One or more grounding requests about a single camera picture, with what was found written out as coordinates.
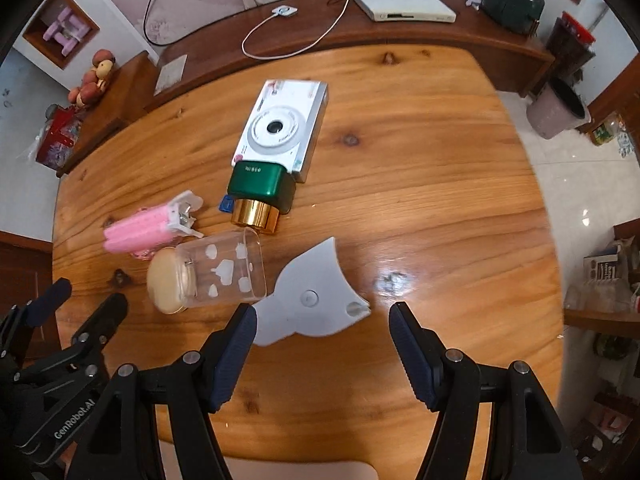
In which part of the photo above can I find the pink comb clip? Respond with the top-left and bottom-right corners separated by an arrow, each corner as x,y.
102,190 -> 205,261

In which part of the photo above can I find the basket of fruit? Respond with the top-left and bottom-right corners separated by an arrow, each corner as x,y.
67,49 -> 118,107

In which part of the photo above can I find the clear glass jar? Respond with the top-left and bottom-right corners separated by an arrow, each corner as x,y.
175,226 -> 268,306

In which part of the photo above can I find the white set-top box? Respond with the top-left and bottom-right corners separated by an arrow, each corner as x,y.
352,0 -> 457,24

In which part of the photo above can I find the red tissue packet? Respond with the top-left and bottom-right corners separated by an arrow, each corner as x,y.
36,105 -> 86,168

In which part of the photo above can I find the black television cable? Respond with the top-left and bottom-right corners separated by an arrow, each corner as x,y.
143,0 -> 173,47

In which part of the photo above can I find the yellow oil bottle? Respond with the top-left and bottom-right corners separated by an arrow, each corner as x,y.
590,115 -> 623,147

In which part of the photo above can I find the white compact camera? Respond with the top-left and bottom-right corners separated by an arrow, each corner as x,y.
231,79 -> 330,183

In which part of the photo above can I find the dark green appliance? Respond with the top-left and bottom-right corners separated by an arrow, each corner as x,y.
482,0 -> 546,36

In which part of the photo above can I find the white fan-shaped device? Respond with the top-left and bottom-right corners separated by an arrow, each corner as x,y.
251,236 -> 372,347

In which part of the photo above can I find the wooden television cabinet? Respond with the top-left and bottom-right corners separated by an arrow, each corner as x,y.
56,0 -> 556,178

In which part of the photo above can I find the dark container with red lid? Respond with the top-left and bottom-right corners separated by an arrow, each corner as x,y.
546,10 -> 597,81

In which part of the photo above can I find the grey trash bin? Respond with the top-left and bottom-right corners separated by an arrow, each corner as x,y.
526,77 -> 591,140

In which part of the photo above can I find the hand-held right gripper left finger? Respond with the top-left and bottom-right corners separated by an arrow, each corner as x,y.
65,303 -> 258,480

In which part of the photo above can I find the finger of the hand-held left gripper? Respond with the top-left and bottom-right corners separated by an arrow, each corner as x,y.
0,278 -> 72,361
72,292 -> 129,376

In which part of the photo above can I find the white charging cable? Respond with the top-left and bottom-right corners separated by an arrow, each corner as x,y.
241,0 -> 353,60

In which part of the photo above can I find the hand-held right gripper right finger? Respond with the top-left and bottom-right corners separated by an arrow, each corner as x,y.
389,302 -> 583,480

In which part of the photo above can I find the green bottle with gold cap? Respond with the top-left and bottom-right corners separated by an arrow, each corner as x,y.
226,160 -> 297,235

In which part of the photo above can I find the pink dumbbell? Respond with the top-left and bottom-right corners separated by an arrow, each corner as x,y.
55,22 -> 87,56
44,10 -> 76,42

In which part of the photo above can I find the grey paper sheet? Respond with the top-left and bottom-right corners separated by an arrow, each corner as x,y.
154,55 -> 188,96

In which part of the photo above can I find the white plastic tray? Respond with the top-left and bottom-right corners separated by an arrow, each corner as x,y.
160,456 -> 386,480

